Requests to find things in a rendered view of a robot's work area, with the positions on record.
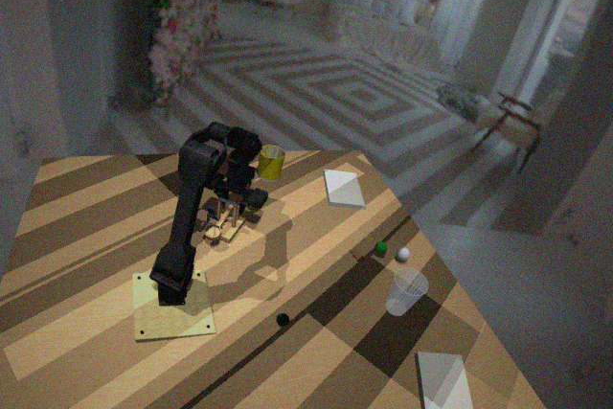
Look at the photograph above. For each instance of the grey ball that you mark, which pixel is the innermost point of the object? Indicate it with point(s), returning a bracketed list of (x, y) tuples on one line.
[(403, 254)]

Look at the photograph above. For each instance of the black ball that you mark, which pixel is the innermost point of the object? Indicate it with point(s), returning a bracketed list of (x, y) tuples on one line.
[(282, 319)]

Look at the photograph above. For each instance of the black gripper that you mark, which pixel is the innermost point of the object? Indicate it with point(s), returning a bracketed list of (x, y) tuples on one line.
[(237, 184)]

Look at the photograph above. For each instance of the green ball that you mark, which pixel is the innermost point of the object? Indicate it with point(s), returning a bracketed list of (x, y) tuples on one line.
[(381, 248)]

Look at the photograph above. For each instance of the clear glass cup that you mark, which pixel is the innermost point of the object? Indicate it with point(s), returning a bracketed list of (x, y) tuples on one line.
[(408, 286)]

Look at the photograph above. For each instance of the yellow mug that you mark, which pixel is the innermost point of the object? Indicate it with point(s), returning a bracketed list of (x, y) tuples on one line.
[(271, 161)]

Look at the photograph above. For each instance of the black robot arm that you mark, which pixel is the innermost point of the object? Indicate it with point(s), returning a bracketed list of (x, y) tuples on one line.
[(198, 164)]

